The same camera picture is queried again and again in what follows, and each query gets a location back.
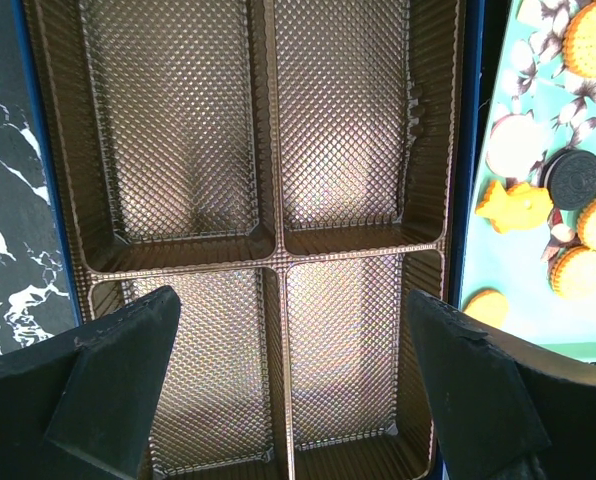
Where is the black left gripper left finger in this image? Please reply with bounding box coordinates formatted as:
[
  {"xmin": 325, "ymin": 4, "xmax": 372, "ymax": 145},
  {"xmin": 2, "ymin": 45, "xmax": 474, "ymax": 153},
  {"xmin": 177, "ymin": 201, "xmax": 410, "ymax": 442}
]
[{"xmin": 0, "ymin": 286, "xmax": 181, "ymax": 479}]

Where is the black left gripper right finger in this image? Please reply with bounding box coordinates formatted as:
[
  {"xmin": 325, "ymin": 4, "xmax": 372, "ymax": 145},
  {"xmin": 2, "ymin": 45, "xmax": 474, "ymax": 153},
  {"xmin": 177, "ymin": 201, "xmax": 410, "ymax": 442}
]
[{"xmin": 407, "ymin": 290, "xmax": 596, "ymax": 479}]

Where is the plain orange round cookie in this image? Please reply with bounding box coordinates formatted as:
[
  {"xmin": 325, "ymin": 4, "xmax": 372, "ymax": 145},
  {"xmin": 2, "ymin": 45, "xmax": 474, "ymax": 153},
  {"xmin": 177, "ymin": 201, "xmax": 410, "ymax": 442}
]
[{"xmin": 463, "ymin": 289, "xmax": 509, "ymax": 329}]

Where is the yellow fish cookie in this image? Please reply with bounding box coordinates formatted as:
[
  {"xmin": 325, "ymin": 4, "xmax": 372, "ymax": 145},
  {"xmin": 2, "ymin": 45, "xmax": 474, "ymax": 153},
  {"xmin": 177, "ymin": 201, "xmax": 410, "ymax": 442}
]
[{"xmin": 475, "ymin": 180, "xmax": 554, "ymax": 234}]

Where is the black sandwich cookie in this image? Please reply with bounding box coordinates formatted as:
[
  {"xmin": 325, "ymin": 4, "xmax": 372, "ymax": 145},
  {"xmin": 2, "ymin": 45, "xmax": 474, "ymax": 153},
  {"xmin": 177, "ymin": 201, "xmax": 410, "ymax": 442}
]
[{"xmin": 541, "ymin": 149, "xmax": 596, "ymax": 211}]

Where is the pink sandwich cookie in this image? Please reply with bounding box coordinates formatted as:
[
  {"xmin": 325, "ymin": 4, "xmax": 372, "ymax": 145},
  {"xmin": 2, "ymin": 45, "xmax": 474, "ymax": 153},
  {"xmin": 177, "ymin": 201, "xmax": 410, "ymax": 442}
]
[{"xmin": 485, "ymin": 112, "xmax": 548, "ymax": 180}]

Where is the green floral serving tray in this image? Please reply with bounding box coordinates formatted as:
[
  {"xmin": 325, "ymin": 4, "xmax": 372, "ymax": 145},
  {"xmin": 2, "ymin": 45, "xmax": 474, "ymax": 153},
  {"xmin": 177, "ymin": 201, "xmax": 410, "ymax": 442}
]
[{"xmin": 459, "ymin": 1, "xmax": 596, "ymax": 362}]

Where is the gold plastic divider tray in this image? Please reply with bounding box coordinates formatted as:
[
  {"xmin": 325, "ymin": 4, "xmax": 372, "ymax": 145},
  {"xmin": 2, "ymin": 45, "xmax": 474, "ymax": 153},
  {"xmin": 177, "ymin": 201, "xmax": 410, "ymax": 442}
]
[{"xmin": 22, "ymin": 0, "xmax": 468, "ymax": 480}]

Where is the blue cookie tin box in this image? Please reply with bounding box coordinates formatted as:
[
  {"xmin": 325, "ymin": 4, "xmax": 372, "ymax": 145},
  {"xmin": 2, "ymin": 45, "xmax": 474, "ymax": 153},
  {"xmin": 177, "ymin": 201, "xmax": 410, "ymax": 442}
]
[{"xmin": 10, "ymin": 0, "xmax": 487, "ymax": 480}]

